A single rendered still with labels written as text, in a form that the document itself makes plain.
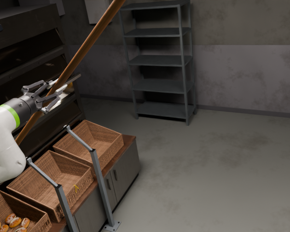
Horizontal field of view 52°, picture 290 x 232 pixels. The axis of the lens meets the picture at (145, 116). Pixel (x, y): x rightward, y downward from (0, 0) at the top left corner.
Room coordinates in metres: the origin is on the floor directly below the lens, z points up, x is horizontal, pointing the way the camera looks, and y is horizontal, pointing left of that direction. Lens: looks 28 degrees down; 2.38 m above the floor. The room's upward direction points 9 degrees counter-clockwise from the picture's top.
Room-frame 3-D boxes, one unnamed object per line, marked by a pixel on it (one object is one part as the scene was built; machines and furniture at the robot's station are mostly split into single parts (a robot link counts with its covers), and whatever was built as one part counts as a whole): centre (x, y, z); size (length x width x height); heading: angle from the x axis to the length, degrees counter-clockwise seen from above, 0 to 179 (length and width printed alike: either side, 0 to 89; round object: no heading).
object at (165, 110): (4.36, -0.35, 0.90); 0.93 x 0.41 x 1.79; 60
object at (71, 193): (2.13, 0.90, 0.72); 0.56 x 0.49 x 0.28; 152
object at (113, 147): (2.66, 0.62, 0.72); 0.56 x 0.49 x 0.28; 150
